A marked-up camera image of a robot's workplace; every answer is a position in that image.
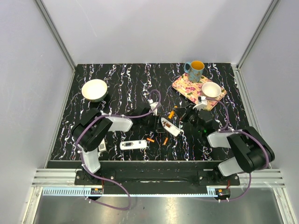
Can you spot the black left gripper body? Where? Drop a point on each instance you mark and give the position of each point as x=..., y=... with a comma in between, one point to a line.
x=150, y=122

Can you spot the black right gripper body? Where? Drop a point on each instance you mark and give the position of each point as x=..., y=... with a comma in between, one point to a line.
x=191, y=115

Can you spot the white remote orange compartment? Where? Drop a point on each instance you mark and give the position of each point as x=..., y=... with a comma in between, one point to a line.
x=171, y=128

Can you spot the white remote black batteries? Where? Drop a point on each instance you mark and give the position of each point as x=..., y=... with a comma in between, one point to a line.
x=133, y=144

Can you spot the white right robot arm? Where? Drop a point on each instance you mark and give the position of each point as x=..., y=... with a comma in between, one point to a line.
x=250, y=150

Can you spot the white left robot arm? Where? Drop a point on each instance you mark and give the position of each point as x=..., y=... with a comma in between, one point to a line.
x=94, y=125

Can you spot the white remote blue battery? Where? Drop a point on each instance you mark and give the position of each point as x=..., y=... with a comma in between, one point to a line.
x=102, y=146

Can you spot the floral wooden board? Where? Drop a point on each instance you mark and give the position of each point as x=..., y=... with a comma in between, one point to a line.
x=192, y=91

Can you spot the small white cup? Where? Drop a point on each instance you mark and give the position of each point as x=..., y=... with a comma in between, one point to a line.
x=211, y=89

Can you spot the blue floral mug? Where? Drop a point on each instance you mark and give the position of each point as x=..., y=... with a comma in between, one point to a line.
x=194, y=70

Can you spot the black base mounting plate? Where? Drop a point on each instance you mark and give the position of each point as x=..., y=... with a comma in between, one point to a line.
x=202, y=173

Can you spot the cream ceramic bowl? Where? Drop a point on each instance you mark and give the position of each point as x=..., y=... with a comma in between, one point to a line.
x=94, y=90

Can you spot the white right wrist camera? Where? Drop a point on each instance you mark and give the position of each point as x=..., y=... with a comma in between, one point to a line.
x=202, y=103

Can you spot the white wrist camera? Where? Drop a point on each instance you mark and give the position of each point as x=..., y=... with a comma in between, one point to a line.
x=202, y=103
x=154, y=106

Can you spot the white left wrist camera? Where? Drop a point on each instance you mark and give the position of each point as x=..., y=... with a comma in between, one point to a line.
x=154, y=106

